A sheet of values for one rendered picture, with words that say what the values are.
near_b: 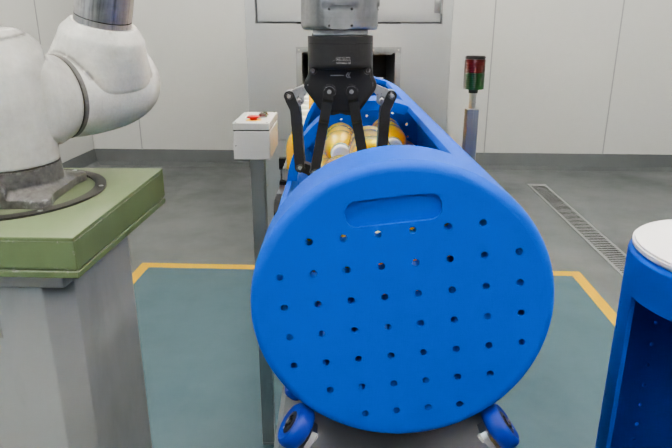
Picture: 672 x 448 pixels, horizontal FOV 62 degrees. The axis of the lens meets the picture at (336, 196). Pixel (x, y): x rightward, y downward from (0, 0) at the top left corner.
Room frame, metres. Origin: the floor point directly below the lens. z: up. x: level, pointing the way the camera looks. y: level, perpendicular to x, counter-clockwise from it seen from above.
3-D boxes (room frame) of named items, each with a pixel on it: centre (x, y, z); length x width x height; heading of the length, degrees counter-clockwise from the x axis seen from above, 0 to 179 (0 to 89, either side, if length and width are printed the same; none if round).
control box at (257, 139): (1.57, 0.23, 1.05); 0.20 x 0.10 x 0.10; 0
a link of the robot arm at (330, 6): (0.66, 0.00, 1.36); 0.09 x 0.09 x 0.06
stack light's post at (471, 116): (1.74, -0.42, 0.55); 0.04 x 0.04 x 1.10; 0
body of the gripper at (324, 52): (0.67, -0.01, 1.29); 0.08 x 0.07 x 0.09; 90
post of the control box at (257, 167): (1.57, 0.23, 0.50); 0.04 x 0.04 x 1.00; 0
